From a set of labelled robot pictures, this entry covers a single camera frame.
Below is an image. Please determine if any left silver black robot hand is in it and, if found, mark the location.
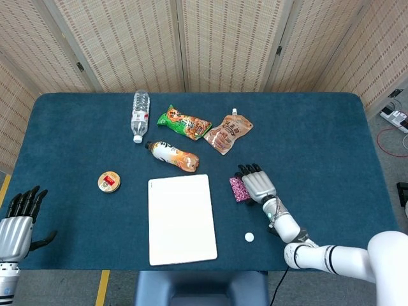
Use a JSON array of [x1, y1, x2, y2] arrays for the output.
[[0, 186, 58, 262]]

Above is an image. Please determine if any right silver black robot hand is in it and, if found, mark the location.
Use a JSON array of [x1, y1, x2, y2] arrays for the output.
[[234, 163, 277, 207]]

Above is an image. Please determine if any pink patterned packet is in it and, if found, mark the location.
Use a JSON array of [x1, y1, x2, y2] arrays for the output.
[[229, 177, 251, 203]]

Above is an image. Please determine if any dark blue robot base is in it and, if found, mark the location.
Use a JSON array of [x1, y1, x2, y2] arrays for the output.
[[133, 270, 270, 306]]

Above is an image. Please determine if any white rectangular board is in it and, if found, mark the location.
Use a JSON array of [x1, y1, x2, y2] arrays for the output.
[[147, 173, 219, 266]]

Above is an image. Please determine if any yellow floor tape strip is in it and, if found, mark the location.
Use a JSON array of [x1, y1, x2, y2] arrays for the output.
[[95, 270, 111, 306], [0, 173, 12, 208]]

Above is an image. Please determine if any blue felt table cover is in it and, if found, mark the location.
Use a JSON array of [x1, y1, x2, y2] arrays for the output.
[[0, 92, 399, 272]]

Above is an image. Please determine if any brown spouted snack pouch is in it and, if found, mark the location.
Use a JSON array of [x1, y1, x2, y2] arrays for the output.
[[203, 108, 255, 156]]

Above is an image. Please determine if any orange white tea bottle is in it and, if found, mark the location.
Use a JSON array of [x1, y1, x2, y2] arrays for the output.
[[145, 141, 200, 173]]

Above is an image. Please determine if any green orange snack bag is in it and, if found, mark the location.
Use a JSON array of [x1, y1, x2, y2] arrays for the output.
[[156, 104, 213, 142]]

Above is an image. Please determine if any round gold red tin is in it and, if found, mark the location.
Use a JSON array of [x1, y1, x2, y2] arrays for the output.
[[98, 171, 122, 194]]

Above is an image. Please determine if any bamboo folding screen panel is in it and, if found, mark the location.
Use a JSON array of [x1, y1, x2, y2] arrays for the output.
[[175, 0, 296, 93], [43, 0, 186, 93], [315, 0, 408, 119], [264, 0, 380, 93], [0, 0, 103, 94], [0, 52, 44, 175]]

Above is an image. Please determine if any clear plastic water bottle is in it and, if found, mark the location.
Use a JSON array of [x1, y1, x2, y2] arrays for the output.
[[130, 89, 151, 144]]

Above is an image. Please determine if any black equipment box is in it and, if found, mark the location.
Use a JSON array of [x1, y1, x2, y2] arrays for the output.
[[396, 182, 408, 218]]

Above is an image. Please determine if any white power strip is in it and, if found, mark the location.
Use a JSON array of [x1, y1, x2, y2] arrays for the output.
[[379, 106, 408, 134]]

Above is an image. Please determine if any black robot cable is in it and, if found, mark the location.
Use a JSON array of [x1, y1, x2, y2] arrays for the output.
[[273, 266, 290, 306]]

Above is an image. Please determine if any red floor cable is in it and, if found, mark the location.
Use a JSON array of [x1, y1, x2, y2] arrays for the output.
[[376, 127, 408, 157]]

